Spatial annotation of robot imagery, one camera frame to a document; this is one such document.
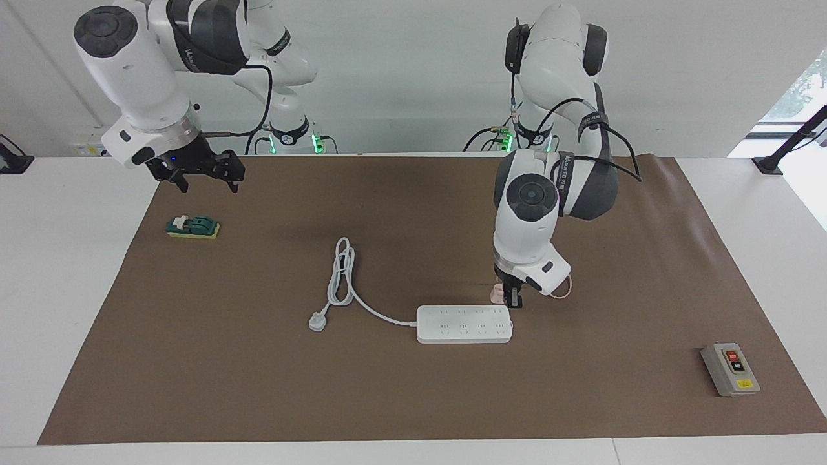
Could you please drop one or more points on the white wall socket box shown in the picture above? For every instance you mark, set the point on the white wall socket box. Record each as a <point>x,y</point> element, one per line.
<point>87,148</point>

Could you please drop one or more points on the green knife switch block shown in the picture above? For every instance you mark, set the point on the green knife switch block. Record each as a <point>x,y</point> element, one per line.
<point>194,227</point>

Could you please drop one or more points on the white power strip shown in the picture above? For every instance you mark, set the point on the white power strip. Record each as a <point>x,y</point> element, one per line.
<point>464,324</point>

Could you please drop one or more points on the black table clamp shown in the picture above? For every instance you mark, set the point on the black table clamp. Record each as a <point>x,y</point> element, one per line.
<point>13,161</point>

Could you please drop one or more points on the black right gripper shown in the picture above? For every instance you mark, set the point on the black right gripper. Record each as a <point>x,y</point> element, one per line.
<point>190,158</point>

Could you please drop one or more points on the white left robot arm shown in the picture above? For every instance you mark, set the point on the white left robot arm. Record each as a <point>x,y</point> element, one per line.
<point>526,232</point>

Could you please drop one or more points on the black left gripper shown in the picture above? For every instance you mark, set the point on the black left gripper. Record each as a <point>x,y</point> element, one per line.
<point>510,284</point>

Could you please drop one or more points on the grey on-off switch box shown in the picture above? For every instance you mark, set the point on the grey on-off switch box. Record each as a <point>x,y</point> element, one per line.
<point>730,369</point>

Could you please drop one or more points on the pink charger adapter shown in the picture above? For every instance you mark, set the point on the pink charger adapter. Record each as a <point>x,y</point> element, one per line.
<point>497,295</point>

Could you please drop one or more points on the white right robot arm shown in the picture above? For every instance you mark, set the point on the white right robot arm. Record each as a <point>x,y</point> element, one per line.
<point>136,77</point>

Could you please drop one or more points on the brown table mat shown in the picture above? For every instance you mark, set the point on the brown table mat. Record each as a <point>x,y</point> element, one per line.
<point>452,400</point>

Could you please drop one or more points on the bright window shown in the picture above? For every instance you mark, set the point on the bright window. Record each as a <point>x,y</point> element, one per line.
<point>801,90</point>

